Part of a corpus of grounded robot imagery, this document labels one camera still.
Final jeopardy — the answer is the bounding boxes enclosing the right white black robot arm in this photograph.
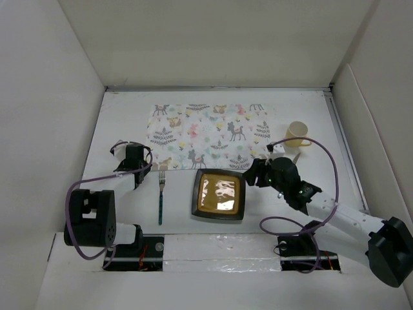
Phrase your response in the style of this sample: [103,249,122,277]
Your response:
[243,157,412,287]

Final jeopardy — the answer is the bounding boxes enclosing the square black yellow plate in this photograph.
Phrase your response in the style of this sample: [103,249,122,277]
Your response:
[191,169,246,221]

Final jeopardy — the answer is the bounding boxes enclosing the knife with blue handle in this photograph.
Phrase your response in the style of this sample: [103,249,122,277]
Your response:
[277,152,301,199]

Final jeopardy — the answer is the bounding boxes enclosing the fork with teal handle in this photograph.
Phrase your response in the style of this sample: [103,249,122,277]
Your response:
[158,170,166,225]

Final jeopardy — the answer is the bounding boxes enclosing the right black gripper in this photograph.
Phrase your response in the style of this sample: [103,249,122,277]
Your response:
[242,158,287,195]

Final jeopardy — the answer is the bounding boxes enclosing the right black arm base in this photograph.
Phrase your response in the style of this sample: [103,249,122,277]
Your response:
[274,234,341,273]

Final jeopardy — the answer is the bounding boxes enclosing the yellow ceramic mug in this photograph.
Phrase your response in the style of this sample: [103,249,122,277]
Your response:
[285,121,312,148]

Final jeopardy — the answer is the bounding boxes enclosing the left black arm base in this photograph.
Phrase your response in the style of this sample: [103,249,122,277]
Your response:
[103,234,165,272]

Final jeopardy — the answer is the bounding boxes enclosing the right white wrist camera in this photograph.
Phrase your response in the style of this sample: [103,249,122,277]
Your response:
[267,144,285,160]

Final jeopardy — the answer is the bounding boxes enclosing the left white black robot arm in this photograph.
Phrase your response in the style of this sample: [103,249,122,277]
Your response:
[64,141,153,248]

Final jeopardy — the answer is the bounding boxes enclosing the animal print cloth placemat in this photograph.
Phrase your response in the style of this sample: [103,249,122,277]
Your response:
[146,103,275,171]

